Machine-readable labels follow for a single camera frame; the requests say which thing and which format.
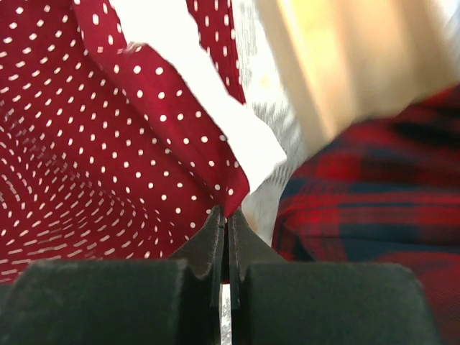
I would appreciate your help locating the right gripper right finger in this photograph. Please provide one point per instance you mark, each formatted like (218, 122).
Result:
(278, 302)

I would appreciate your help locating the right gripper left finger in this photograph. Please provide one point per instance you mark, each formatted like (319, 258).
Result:
(171, 301)

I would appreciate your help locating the red plaid skirt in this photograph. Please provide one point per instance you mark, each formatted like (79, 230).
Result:
(385, 190)

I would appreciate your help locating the red polka dot cloth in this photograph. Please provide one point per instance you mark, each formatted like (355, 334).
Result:
(105, 152)

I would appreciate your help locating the wooden clothes rack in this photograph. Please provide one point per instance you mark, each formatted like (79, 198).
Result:
(341, 61)

